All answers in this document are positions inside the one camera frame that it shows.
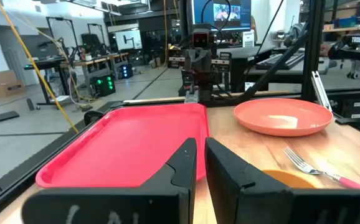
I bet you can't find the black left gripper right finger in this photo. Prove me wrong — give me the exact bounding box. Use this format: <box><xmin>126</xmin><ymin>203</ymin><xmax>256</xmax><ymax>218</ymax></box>
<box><xmin>204</xmin><ymin>137</ymin><xmax>360</xmax><ymax>224</ymax></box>

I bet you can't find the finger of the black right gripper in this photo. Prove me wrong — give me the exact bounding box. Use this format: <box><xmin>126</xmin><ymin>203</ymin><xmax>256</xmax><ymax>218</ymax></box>
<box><xmin>169</xmin><ymin>49</ymin><xmax>201</xmax><ymax>72</ymax></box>
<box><xmin>202</xmin><ymin>49</ymin><xmax>232</xmax><ymax>72</ymax></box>

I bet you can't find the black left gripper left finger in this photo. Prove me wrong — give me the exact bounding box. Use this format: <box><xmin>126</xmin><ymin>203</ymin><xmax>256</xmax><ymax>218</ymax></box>
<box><xmin>21</xmin><ymin>137</ymin><xmax>198</xmax><ymax>224</ymax></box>

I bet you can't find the orange plastic cup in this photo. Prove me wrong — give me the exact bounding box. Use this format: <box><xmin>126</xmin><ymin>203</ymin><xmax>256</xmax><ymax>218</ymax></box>
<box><xmin>262</xmin><ymin>169</ymin><xmax>316</xmax><ymax>190</ymax></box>

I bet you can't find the fork with pink handle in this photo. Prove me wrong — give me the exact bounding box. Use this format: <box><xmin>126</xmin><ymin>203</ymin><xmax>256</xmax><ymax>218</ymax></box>
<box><xmin>282</xmin><ymin>146</ymin><xmax>360</xmax><ymax>190</ymax></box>

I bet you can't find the salmon round plate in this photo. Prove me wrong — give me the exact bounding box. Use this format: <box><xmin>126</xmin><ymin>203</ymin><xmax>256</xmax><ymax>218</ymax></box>
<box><xmin>233</xmin><ymin>98</ymin><xmax>334</xmax><ymax>138</ymax></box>

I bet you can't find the red plastic tray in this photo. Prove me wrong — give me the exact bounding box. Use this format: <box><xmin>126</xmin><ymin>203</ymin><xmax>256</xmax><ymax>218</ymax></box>
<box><xmin>35</xmin><ymin>103</ymin><xmax>211</xmax><ymax>189</ymax></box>

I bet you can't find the black desk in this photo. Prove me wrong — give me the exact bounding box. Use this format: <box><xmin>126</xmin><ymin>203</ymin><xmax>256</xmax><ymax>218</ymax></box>
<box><xmin>217</xmin><ymin>45</ymin><xmax>276</xmax><ymax>93</ymax></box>

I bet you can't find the computer monitor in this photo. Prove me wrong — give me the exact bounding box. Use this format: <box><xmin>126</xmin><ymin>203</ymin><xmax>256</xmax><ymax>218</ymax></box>
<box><xmin>192</xmin><ymin>0</ymin><xmax>252</xmax><ymax>32</ymax></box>

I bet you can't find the white screen panel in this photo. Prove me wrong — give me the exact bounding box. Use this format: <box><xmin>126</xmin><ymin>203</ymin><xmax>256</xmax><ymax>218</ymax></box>
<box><xmin>115</xmin><ymin>29</ymin><xmax>143</xmax><ymax>51</ymax></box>

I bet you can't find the computer case with blue lights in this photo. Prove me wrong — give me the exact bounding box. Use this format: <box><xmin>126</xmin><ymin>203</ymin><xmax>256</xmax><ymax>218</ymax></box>
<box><xmin>119</xmin><ymin>63</ymin><xmax>134</xmax><ymax>79</ymax></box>

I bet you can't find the computer case with green lights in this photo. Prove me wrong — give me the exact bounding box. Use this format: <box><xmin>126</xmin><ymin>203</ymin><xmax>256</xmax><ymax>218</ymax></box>
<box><xmin>91</xmin><ymin>73</ymin><xmax>117</xmax><ymax>97</ymax></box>

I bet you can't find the wooden top workbench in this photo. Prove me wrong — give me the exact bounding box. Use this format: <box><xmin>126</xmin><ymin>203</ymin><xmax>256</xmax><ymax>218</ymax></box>
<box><xmin>60</xmin><ymin>52</ymin><xmax>130</xmax><ymax>82</ymax></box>

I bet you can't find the black round object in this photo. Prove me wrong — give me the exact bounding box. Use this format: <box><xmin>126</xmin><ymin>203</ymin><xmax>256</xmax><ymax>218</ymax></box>
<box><xmin>83</xmin><ymin>110</ymin><xmax>106</xmax><ymax>127</ymax></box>

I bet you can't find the flat black floor pad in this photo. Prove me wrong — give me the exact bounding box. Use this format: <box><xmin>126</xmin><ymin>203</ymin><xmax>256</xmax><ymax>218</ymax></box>
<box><xmin>0</xmin><ymin>110</ymin><xmax>21</xmax><ymax>123</ymax></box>

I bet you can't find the cardboard box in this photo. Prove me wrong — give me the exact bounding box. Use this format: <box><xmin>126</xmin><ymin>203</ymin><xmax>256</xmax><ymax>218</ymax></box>
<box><xmin>0</xmin><ymin>70</ymin><xmax>27</xmax><ymax>99</ymax></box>

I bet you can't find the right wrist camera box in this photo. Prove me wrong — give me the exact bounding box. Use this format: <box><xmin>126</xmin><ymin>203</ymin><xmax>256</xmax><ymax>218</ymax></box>
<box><xmin>192</xmin><ymin>28</ymin><xmax>212</xmax><ymax>49</ymax></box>

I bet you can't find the silver metal bracket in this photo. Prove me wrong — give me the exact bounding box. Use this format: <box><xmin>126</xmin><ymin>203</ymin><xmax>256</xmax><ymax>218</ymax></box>
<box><xmin>310</xmin><ymin>70</ymin><xmax>333</xmax><ymax>112</ymax></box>

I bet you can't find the yellow cable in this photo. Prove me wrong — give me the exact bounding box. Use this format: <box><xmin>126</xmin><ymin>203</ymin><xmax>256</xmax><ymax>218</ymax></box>
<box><xmin>0</xmin><ymin>0</ymin><xmax>80</xmax><ymax>134</ymax></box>

